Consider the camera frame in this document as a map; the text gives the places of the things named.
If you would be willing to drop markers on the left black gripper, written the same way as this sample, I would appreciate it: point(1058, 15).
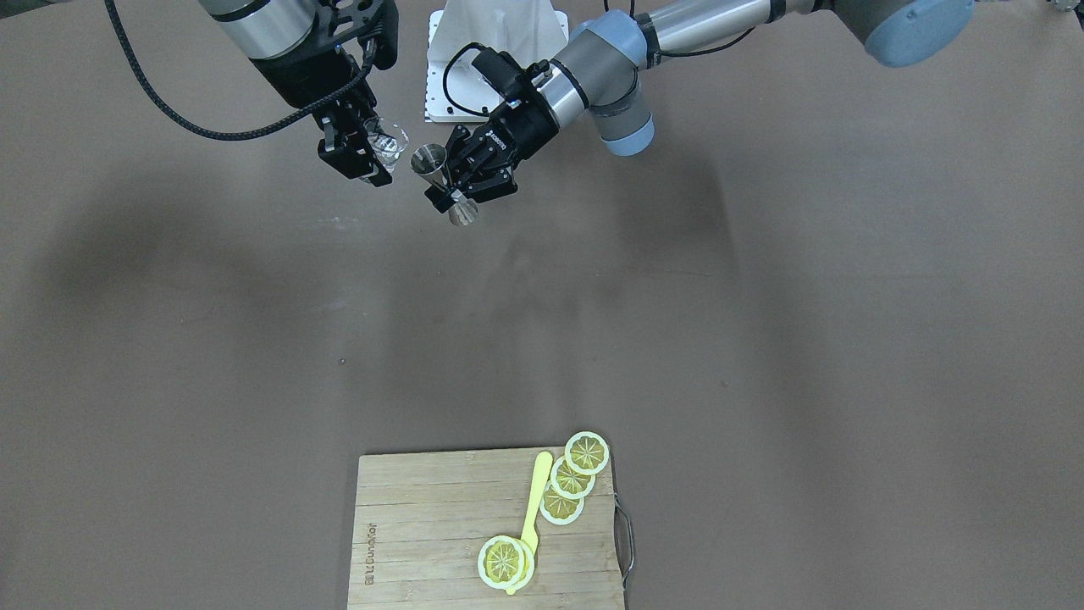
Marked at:
point(527, 124)

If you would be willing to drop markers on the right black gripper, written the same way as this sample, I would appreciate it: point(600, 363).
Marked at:
point(298, 79)

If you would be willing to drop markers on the clear glass measuring cup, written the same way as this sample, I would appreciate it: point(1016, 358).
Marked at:
point(388, 141)

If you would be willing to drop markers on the steel jigger shaker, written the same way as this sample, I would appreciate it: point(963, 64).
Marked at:
point(430, 162)

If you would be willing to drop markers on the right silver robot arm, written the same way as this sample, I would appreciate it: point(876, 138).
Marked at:
point(270, 29)

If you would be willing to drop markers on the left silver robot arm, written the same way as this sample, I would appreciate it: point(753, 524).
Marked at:
point(598, 71)

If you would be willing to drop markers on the lemon slice top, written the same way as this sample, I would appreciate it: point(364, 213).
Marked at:
point(587, 452)

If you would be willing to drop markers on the bamboo cutting board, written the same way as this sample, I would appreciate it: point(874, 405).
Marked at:
point(422, 518)

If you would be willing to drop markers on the yellow plastic knife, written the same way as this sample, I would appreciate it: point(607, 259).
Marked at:
point(529, 538)

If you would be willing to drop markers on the lemon slice on knife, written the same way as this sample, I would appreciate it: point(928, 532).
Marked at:
point(506, 564)

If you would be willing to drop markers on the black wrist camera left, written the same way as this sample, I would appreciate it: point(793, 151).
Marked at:
point(502, 73)

